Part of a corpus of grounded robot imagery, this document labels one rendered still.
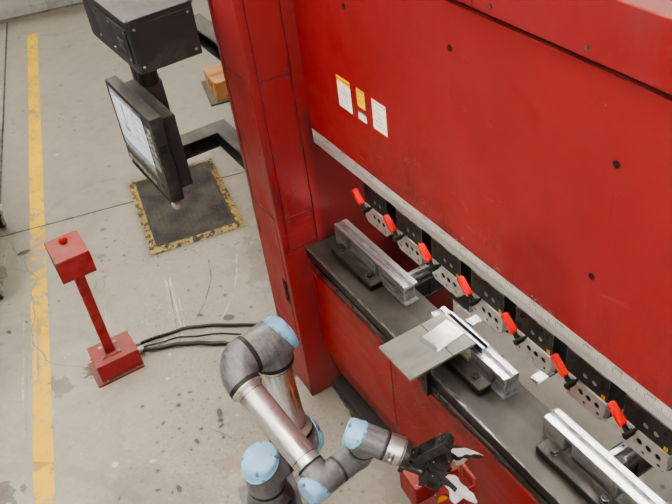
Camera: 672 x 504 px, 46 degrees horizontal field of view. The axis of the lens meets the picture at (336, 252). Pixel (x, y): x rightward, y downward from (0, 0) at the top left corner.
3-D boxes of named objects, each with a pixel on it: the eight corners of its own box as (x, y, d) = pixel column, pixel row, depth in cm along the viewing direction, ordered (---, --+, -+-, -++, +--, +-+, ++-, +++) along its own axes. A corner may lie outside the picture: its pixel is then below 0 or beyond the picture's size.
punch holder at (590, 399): (562, 388, 218) (566, 347, 208) (585, 374, 221) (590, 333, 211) (603, 424, 208) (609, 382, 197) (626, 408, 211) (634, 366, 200)
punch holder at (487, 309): (470, 309, 246) (470, 269, 236) (491, 298, 249) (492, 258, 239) (502, 337, 236) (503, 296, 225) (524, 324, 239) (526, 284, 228)
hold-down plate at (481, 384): (424, 343, 278) (423, 337, 277) (436, 336, 280) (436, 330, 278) (478, 396, 257) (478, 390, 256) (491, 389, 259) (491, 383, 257)
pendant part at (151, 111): (128, 157, 329) (103, 78, 307) (155, 146, 334) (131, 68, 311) (172, 204, 298) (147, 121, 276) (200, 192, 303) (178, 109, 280)
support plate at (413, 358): (378, 348, 263) (378, 346, 263) (442, 314, 272) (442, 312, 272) (409, 381, 251) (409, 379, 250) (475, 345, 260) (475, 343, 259)
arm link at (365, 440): (347, 422, 204) (353, 410, 197) (387, 438, 203) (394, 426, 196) (337, 450, 199) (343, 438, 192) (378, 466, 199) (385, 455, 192)
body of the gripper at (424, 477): (444, 471, 202) (399, 454, 203) (455, 450, 197) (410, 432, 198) (440, 494, 196) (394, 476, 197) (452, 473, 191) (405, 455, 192)
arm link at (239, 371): (200, 353, 208) (318, 500, 191) (234, 331, 213) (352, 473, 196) (199, 371, 217) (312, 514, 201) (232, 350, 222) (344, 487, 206)
